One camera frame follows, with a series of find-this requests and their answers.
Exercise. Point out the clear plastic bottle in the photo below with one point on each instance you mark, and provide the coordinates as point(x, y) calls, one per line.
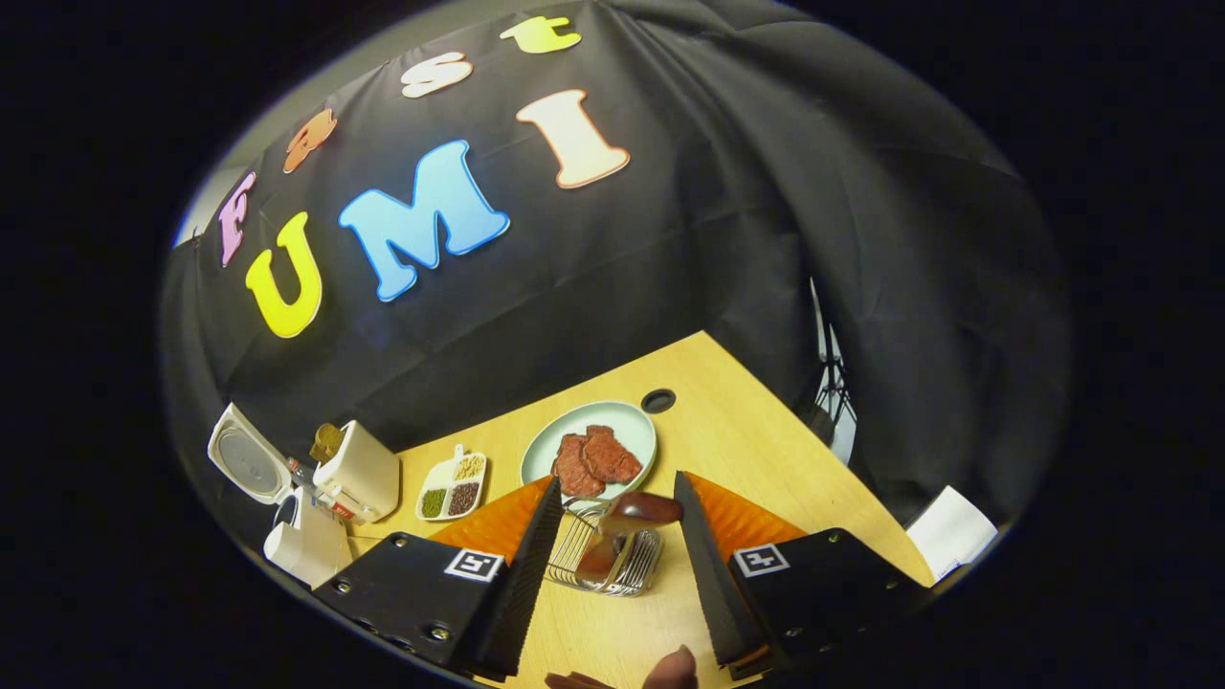
point(304, 476)

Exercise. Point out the white rice cooker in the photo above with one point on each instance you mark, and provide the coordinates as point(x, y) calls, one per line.
point(306, 550)

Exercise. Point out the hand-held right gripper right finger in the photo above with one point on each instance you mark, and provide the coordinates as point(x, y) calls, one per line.
point(708, 574)

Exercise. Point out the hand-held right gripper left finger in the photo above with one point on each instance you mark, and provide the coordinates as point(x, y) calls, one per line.
point(526, 574)

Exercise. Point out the pale green plate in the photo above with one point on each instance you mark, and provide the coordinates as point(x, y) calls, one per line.
point(622, 416)

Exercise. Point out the white tripod stand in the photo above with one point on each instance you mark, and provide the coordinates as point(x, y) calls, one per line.
point(831, 383)

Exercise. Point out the white toaster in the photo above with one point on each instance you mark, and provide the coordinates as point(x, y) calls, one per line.
point(364, 474)

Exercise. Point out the brown toast slice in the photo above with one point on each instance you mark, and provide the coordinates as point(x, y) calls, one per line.
point(327, 442)

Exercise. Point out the white flat board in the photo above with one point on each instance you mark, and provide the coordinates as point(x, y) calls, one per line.
point(952, 531)

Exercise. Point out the white divided grain dish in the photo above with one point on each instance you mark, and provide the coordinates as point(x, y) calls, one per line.
point(452, 486)

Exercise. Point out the red meat slice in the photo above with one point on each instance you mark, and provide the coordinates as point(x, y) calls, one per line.
point(572, 469)
point(612, 457)

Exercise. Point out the brown wooden spoon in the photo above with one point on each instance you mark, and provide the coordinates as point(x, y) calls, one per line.
point(646, 507)

